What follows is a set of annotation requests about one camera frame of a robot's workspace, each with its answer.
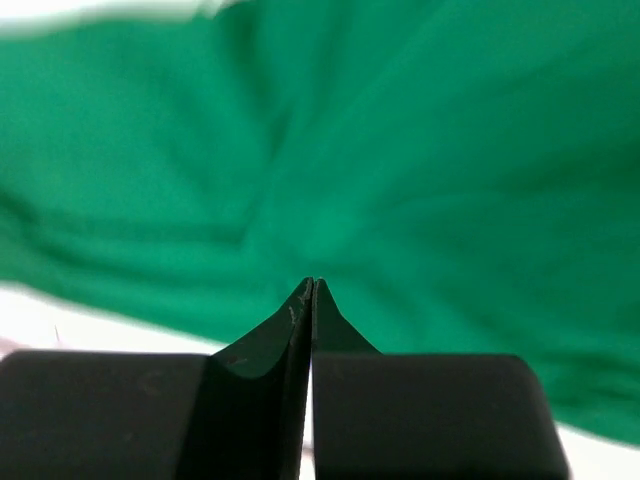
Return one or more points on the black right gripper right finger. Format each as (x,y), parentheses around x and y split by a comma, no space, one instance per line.
(424,416)

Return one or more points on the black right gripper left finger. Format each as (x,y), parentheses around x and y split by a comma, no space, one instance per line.
(235,414)

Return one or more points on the green t shirt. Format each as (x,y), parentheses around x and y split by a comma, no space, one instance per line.
(463,174)

